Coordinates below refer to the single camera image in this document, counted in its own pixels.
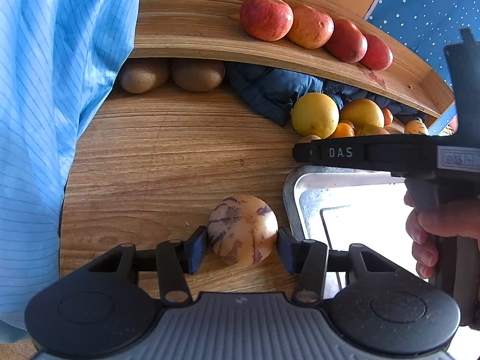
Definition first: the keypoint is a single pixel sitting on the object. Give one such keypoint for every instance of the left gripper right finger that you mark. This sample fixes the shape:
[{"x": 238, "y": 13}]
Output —
[{"x": 311, "y": 260}]

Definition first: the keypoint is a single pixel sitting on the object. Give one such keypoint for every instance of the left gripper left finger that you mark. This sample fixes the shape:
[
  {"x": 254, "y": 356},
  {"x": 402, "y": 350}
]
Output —
[{"x": 170, "y": 260}]

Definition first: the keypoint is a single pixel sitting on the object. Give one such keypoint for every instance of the striped pepino melon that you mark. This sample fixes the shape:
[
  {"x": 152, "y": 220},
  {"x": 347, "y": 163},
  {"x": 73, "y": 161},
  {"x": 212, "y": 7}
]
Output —
[{"x": 242, "y": 230}]

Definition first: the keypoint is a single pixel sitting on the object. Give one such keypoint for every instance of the small orange tangerine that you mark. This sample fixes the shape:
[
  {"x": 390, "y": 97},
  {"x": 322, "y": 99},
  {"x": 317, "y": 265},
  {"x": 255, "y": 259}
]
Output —
[{"x": 343, "y": 130}]

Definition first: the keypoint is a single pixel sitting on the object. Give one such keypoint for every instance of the yellow lemon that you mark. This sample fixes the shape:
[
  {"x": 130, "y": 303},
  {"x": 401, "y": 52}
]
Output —
[{"x": 315, "y": 114}]

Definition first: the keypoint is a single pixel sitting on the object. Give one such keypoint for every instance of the right hand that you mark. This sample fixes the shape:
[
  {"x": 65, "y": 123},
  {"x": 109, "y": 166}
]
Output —
[{"x": 459, "y": 218}]

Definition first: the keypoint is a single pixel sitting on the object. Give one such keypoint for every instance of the orange fruit far right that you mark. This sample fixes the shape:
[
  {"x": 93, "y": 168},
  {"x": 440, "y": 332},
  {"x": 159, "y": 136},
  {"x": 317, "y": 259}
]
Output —
[{"x": 416, "y": 127}]

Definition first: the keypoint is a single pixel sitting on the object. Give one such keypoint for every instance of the metal tray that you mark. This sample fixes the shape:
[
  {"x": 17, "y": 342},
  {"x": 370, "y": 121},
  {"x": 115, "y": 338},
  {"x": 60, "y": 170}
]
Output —
[{"x": 340, "y": 207}]

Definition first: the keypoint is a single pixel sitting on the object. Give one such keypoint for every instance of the small tangerine behind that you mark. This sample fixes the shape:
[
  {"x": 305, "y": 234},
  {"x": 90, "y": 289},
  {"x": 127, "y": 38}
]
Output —
[{"x": 388, "y": 116}]

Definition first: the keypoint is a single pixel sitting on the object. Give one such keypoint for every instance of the large yellow pear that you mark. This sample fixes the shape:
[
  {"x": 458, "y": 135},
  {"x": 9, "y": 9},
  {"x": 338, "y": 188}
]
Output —
[{"x": 363, "y": 112}]

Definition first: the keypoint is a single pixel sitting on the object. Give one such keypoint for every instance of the red apple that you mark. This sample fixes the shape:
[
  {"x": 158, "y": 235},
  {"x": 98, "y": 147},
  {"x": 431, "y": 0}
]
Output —
[
  {"x": 378, "y": 56},
  {"x": 311, "y": 28},
  {"x": 347, "y": 41},
  {"x": 267, "y": 20}
]

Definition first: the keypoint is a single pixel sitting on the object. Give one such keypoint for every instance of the blue dotted cloth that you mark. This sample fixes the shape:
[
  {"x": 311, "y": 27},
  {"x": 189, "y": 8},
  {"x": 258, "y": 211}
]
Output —
[{"x": 425, "y": 27}]

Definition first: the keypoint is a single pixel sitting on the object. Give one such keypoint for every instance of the dark blue jacket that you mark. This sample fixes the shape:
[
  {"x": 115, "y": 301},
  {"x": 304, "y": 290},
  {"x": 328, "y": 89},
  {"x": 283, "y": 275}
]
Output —
[{"x": 272, "y": 92}]

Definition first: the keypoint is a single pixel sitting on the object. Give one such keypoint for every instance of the brown kiwi left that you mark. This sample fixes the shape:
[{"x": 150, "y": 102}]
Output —
[{"x": 141, "y": 75}]

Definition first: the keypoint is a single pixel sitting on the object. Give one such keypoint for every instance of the brown kiwi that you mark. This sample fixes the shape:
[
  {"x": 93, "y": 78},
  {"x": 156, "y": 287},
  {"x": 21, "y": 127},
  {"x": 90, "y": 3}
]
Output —
[
  {"x": 197, "y": 75},
  {"x": 141, "y": 75}
]

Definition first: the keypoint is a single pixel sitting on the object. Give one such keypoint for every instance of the brown kiwi right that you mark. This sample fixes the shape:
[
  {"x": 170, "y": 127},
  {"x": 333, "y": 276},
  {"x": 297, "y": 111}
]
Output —
[{"x": 197, "y": 75}]

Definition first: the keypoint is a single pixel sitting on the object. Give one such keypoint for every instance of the wooden shelf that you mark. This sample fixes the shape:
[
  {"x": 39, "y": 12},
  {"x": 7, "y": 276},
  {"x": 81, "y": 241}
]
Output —
[{"x": 210, "y": 29}]

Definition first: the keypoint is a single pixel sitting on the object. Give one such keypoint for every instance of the light blue striped sleeve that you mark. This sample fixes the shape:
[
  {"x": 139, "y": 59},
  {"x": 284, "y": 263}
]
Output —
[{"x": 59, "y": 61}]

